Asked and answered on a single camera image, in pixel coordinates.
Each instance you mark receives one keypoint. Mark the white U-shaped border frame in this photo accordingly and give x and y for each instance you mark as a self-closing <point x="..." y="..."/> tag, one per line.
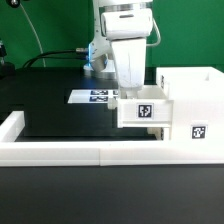
<point x="105" y="153"/>

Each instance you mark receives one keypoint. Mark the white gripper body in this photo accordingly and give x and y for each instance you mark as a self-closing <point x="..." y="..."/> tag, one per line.
<point x="129" y="60"/>

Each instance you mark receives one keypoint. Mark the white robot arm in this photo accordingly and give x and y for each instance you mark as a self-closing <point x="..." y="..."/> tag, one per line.
<point x="116" y="20"/>

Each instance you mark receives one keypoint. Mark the white drawer tray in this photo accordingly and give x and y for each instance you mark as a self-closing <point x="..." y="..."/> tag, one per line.
<point x="161" y="133"/>
<point x="151" y="108"/>

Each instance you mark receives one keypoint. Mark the black stand left edge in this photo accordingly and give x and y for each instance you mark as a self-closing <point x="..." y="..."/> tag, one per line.
<point x="6" y="68"/>

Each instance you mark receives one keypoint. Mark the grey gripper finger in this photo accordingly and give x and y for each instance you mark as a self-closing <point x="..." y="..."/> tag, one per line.
<point x="130" y="95"/>

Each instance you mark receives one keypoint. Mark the white marker tag sheet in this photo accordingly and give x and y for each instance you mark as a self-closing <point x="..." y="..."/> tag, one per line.
<point x="85" y="96"/>

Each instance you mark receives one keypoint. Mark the white drawer cabinet box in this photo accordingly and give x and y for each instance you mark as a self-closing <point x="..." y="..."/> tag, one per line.
<point x="198" y="101"/>

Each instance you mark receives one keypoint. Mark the white front drawer tray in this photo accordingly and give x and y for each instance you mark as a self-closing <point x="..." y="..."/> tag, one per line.
<point x="161" y="133"/>

